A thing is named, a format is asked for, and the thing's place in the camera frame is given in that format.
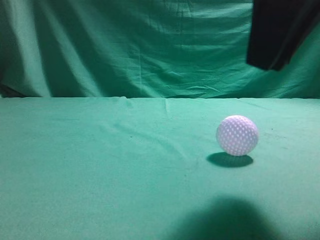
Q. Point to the green backdrop cloth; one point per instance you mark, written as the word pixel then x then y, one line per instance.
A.
pixel 142 49

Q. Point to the white dimpled golf ball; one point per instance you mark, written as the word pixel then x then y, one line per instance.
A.
pixel 237 135

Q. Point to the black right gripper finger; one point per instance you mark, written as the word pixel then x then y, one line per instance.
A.
pixel 278 28

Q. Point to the green table cloth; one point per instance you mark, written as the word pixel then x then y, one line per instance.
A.
pixel 151 169

